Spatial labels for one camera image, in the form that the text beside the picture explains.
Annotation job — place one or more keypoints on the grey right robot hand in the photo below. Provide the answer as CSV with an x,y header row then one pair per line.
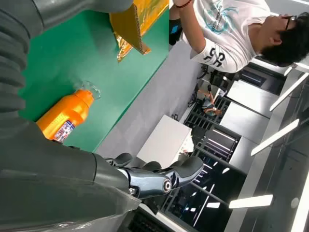
x,y
48,185

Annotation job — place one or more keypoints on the green mat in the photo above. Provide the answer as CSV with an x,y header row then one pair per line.
x,y
84,64

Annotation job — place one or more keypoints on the white cabinet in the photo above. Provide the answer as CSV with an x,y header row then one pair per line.
x,y
166,141

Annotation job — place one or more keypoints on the yellow film-wrapped cardboard box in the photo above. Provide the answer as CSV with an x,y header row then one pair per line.
x,y
127,28

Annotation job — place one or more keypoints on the background person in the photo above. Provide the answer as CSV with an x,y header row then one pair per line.
x,y
209,104

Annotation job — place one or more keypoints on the white ceiling light strip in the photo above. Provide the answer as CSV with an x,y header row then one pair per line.
x,y
301,208
251,201
275,137
289,91

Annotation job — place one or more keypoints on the black eyeglasses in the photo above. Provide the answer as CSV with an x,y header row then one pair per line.
x,y
288,20

